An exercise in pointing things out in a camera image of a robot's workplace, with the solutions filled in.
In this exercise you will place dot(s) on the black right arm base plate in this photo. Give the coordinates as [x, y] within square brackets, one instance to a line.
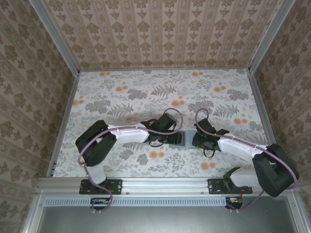
[215, 187]

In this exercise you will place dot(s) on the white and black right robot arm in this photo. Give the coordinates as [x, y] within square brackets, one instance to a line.
[236, 146]

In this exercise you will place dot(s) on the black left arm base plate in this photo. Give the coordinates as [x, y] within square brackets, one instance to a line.
[116, 187]

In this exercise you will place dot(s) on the small circuit board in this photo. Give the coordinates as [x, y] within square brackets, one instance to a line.
[234, 201]
[99, 201]

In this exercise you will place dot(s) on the aluminium frame post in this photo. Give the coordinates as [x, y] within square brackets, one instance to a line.
[270, 36]
[55, 36]

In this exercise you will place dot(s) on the aluminium table side rail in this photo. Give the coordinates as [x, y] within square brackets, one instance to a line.
[63, 123]
[260, 102]

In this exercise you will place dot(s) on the clear acrylic card holder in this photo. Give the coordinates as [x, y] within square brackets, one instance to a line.
[126, 120]

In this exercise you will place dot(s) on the grey metal panel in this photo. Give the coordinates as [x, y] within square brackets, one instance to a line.
[158, 221]

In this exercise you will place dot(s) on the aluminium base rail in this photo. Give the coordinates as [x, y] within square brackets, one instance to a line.
[165, 185]

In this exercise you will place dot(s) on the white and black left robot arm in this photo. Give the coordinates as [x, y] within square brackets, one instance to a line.
[131, 136]

